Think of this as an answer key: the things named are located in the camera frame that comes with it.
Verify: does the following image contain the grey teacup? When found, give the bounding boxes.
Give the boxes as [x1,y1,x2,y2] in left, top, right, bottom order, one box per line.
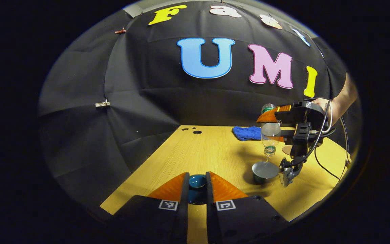
[252,161,280,185]

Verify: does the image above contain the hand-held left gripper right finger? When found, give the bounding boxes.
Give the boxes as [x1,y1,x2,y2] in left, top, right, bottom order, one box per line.
[205,171,288,244]

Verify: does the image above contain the black backdrop cloth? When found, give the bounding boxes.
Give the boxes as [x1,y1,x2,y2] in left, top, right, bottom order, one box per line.
[39,0,351,207]

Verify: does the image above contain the clear plastic water bottle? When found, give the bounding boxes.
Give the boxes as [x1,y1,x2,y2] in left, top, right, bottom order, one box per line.
[261,103,282,162]

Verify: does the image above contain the black cable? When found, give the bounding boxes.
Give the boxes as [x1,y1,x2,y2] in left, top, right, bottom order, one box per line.
[291,102,350,181]

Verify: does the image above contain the blue towel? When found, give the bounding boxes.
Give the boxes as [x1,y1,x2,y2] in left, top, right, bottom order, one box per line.
[232,126,262,142]

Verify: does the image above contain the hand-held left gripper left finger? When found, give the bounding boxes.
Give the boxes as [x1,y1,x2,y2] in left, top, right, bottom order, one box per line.
[109,172,191,244]

